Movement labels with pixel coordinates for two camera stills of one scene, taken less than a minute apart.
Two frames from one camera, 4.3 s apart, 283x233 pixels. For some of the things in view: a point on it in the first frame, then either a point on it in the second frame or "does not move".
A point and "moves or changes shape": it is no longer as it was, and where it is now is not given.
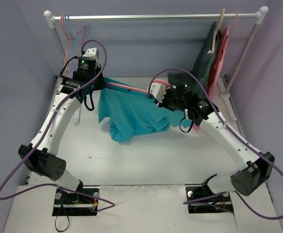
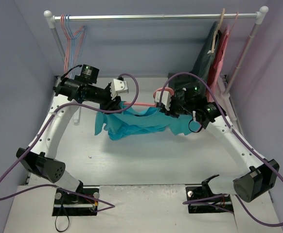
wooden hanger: [213, 43] does not move
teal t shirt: [132, 114] moves or changes shape
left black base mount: [70, 204] does not move
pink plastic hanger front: [155, 81] -> [150, 104]
